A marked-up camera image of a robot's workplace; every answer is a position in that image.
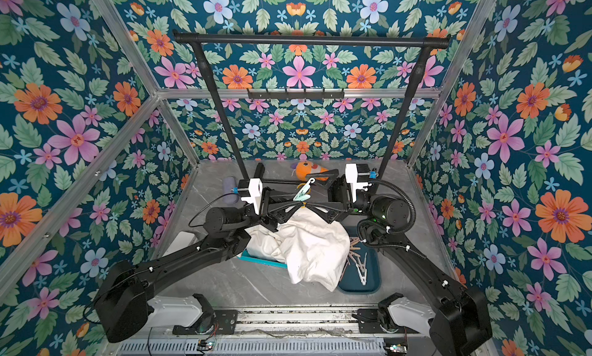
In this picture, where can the teal basket under shirt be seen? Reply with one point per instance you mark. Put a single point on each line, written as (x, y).
(245, 256)

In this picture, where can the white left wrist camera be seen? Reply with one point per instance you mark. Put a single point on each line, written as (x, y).
(250, 191)

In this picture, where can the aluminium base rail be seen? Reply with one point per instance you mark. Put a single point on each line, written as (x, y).
(295, 330)

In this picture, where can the black clothes rack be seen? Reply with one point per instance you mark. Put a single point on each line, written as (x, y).
(385, 80)

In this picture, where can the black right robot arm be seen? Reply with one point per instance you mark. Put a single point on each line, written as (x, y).
(456, 318)

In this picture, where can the dark teal clothespin tray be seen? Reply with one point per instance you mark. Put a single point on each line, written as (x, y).
(350, 283)

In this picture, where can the light green clothespin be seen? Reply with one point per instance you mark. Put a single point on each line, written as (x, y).
(304, 191)

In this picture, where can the white t-shirt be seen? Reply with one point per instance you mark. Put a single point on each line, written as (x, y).
(316, 256)

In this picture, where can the grey purple cylinder roller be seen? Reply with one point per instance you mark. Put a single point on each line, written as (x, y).
(230, 195)

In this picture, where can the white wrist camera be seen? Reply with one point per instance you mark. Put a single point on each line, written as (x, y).
(250, 191)
(357, 176)

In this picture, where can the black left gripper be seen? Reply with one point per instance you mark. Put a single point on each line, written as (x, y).
(269, 221)

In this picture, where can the black wall hook rail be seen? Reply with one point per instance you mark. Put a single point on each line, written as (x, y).
(296, 94)

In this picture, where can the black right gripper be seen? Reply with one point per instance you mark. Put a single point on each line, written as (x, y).
(341, 197)

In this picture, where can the orange plush fish toy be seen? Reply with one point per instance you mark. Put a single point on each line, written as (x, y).
(305, 168)

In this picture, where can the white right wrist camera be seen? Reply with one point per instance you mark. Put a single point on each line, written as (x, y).
(357, 176)

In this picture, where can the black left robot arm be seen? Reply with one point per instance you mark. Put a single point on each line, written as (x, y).
(125, 302)

